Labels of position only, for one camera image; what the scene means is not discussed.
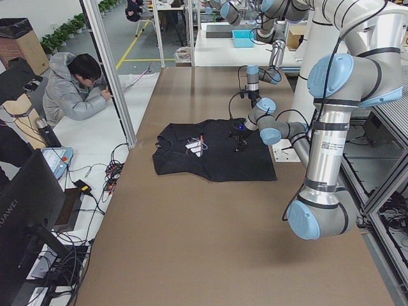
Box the aluminium frame post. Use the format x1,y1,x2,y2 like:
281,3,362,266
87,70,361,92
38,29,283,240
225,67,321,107
79,0,137,148

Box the black printed t-shirt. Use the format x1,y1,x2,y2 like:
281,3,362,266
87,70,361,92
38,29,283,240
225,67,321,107
152,119,277,182

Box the black Huawei monitor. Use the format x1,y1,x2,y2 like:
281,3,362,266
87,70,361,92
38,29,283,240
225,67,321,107
1,149,69,305

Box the person in grey jacket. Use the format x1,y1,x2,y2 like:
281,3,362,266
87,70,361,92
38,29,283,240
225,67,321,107
43,52,111,127

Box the cardboard box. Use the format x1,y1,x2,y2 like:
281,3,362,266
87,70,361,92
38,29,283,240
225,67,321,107
1,18,49,75

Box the teach pendant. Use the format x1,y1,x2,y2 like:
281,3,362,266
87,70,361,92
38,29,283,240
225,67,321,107
40,147,73,179

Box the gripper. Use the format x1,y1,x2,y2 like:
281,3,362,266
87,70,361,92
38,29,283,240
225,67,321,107
229,118,252,152
248,90,261,107

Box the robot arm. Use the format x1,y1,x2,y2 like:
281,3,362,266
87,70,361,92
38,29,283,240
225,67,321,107
229,1,407,240
247,1,310,106

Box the blue plastic tray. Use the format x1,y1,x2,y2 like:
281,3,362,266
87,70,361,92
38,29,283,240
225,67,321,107
232,29,265,48

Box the white mounting column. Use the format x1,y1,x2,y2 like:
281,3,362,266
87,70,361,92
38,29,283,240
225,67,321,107
269,0,354,163

